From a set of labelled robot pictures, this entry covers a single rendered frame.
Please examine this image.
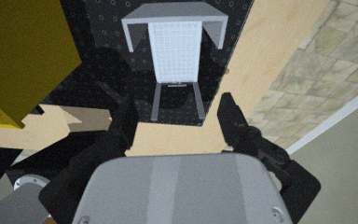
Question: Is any yellow open-top bin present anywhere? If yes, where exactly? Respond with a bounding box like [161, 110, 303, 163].
[0, 0, 82, 129]

